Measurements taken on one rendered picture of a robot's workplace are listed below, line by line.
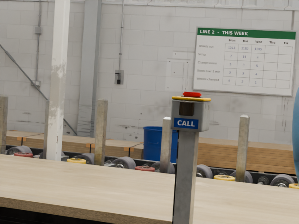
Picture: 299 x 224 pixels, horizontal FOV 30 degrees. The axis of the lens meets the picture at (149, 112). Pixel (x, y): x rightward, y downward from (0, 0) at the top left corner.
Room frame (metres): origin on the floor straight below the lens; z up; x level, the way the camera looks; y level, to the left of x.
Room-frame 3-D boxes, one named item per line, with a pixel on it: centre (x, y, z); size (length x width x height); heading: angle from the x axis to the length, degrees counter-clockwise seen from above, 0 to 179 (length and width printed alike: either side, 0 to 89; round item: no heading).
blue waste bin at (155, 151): (6.80, -0.22, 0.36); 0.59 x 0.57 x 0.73; 168
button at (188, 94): (1.19, -0.09, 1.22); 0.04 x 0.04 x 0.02
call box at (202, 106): (1.19, -0.09, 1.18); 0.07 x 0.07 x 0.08; 72
